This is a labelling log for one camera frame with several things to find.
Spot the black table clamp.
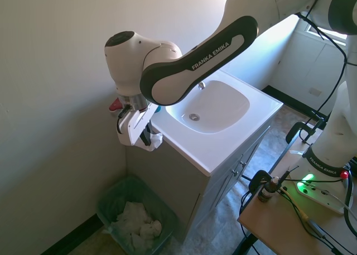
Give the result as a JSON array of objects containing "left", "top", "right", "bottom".
[
  {"left": 248, "top": 169, "right": 273, "bottom": 195},
  {"left": 285, "top": 120, "right": 329, "bottom": 145}
]

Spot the white tissues pile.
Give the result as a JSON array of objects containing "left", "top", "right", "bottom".
[{"left": 110, "top": 200, "right": 163, "bottom": 249}]

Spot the white sink vanity top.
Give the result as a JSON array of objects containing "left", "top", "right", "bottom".
[{"left": 150, "top": 69, "right": 284, "bottom": 178}]

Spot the black baseboard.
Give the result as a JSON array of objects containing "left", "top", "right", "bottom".
[{"left": 38, "top": 213, "right": 105, "bottom": 255}]

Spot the white tissue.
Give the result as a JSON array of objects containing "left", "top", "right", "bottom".
[{"left": 137, "top": 130, "right": 164, "bottom": 153}]

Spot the brown dropper bottle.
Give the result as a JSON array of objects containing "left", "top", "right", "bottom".
[{"left": 257, "top": 176, "right": 280, "bottom": 203}]

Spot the green trash bin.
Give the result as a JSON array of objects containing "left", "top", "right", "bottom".
[{"left": 96, "top": 175, "right": 180, "bottom": 255}]

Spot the grey vanity cabinet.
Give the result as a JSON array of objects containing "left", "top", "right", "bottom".
[{"left": 125, "top": 123, "right": 273, "bottom": 244}]

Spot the white power strip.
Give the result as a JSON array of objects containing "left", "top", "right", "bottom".
[{"left": 281, "top": 173, "right": 353, "bottom": 216}]

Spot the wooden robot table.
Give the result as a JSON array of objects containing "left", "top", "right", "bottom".
[{"left": 237, "top": 139, "right": 357, "bottom": 255}]

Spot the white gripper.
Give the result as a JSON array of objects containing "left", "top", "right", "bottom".
[{"left": 115, "top": 103, "right": 160, "bottom": 147}]

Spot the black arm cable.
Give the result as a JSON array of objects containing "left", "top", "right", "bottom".
[{"left": 295, "top": 0, "right": 350, "bottom": 124}]

